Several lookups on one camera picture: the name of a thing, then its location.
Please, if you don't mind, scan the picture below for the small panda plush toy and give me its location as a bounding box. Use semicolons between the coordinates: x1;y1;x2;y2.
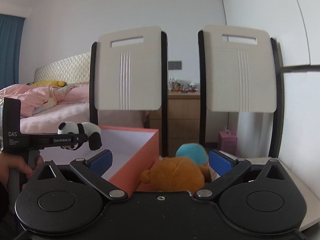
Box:
57;121;103;151

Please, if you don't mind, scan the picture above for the orange and blue plush toy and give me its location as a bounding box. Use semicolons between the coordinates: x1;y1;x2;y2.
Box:
140;143;216;193

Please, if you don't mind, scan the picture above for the clutter on nightstand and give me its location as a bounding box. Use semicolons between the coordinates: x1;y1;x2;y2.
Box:
168;78;200;93

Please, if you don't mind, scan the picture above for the person's left hand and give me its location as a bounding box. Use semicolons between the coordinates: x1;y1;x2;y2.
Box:
0;152;43;188

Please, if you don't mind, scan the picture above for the small pink storage box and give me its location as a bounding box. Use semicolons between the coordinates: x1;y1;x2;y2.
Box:
218;130;238;155

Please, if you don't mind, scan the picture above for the bed with pink sheet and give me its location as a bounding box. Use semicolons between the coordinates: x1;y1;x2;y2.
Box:
17;82;101;136

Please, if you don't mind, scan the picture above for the crumpled pink duvet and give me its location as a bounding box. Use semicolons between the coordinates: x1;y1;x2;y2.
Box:
1;84;75;118

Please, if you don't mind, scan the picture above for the open pink cardboard box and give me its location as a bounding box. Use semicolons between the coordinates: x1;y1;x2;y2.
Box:
40;126;159;196

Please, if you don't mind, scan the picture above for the yellow plush on bed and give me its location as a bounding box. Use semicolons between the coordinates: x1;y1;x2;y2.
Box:
31;80;67;87

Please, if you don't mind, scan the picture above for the wooden nightstand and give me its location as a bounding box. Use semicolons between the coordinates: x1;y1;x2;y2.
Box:
146;92;200;157

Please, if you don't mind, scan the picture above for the quilted cream headboard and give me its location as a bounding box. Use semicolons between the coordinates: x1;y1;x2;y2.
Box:
34;53;91;85

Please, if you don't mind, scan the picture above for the right white folding chair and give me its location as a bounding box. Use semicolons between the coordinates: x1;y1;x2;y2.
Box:
198;25;284;158

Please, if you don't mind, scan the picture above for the white folding chair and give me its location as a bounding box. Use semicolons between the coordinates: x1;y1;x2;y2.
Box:
198;25;284;158
89;26;169;157

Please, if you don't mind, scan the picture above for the left white folding chair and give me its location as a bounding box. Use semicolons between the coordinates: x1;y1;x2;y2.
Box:
89;26;169;157

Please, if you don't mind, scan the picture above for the blue curtain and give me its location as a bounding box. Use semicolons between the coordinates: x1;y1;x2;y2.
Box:
0;14;24;89

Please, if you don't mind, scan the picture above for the grey wall switch plate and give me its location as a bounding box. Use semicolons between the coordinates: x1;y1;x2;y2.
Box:
168;61;182;70

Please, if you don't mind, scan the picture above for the black horizontal rail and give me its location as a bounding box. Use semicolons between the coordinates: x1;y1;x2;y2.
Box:
280;65;320;73

